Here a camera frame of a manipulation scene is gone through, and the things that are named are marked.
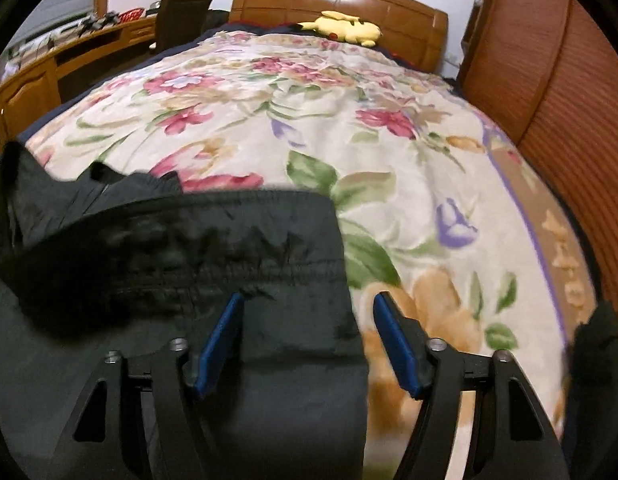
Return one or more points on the yellow plush toy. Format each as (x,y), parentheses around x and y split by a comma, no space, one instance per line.
(342,27)

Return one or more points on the red basket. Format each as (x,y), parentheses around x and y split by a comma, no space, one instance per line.
(131,15)

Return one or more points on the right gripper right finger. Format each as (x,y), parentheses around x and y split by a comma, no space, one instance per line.
(512,437)

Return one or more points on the grey window blind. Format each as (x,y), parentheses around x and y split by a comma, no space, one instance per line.
(49,14)

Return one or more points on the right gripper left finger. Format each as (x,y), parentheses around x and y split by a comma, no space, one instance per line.
(143,417)

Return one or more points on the dark folded clothes pile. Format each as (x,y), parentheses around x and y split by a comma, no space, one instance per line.
(590,435)

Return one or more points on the wooden desk cabinet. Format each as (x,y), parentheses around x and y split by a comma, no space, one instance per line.
(35,89)

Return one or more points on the floral bed blanket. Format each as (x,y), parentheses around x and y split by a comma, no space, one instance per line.
(434,201)

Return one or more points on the wooden headboard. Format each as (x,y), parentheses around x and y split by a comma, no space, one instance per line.
(410,30)

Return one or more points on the wooden louvered wardrobe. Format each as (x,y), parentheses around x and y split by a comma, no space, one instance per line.
(548,76)

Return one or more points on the black jacket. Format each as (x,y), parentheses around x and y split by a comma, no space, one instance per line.
(112,262)

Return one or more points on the dark wooden chair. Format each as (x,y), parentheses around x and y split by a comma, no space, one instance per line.
(179,22)

